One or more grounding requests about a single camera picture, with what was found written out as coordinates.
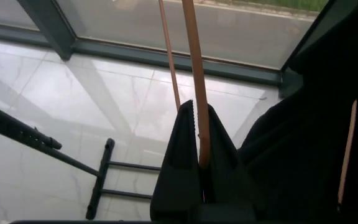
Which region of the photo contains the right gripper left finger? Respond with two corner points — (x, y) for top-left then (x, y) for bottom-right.
(150, 99), (203, 222)

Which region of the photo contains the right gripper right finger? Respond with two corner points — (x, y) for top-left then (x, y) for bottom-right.
(203, 104), (265, 222)

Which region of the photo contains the black short-sleeved shirt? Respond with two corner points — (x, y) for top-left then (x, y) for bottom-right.
(237, 0), (358, 223)

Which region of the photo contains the black clothes rack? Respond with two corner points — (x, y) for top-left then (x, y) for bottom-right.
(0, 99), (162, 221)

